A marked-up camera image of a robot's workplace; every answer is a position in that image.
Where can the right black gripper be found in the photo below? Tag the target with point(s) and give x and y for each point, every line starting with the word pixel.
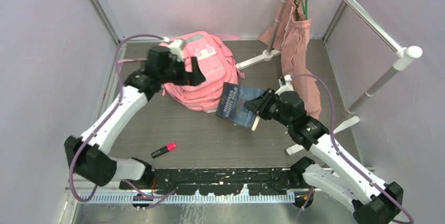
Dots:
pixel 260 104

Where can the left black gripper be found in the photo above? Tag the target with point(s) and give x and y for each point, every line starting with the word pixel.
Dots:
pixel 193 78

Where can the Nineteen Eighty-Four blue book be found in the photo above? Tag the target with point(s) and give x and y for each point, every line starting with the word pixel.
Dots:
pixel 231 105

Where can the pink student backpack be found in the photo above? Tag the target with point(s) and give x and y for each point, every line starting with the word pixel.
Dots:
pixel 215 61

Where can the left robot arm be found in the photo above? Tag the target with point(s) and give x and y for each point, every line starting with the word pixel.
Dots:
pixel 87 154

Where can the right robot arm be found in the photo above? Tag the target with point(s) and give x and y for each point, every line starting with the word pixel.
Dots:
pixel 369 198

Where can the pink capped black marker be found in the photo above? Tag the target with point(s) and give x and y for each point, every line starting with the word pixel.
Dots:
pixel 163 150

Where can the pink hanging trousers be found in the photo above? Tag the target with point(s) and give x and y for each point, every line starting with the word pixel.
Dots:
pixel 292 40

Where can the white metal clothes rack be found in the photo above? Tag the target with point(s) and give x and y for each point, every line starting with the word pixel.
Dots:
pixel 406 55

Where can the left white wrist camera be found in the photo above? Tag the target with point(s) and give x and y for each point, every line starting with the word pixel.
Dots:
pixel 176 47

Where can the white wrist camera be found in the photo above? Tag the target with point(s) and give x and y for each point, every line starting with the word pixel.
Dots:
pixel 285 84
pixel 176 47

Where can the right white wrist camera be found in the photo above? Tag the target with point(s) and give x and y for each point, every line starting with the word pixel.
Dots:
pixel 285 84

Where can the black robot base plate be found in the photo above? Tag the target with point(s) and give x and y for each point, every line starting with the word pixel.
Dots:
pixel 221 181

